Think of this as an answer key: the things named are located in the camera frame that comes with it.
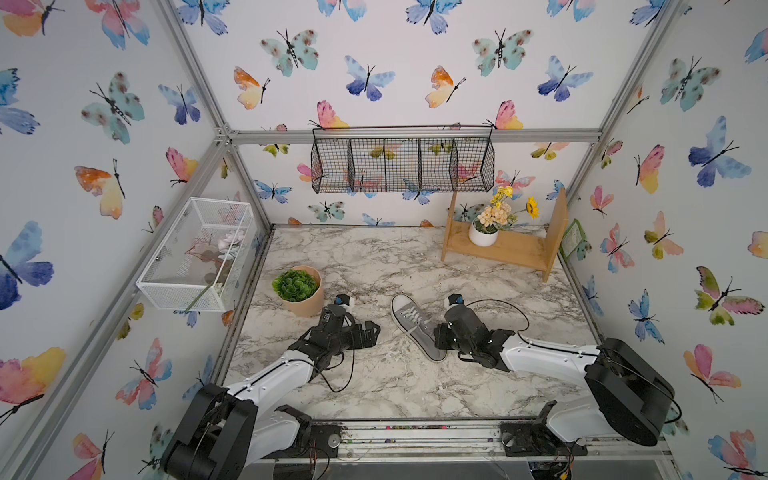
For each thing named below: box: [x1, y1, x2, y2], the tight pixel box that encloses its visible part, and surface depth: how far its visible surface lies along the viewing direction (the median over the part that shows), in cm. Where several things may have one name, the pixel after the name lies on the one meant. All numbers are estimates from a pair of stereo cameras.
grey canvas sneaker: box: [391, 294, 448, 362], surface depth 91 cm
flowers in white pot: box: [468, 186, 540, 247], surface depth 93 cm
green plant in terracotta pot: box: [272, 265, 324, 318], surface depth 90 cm
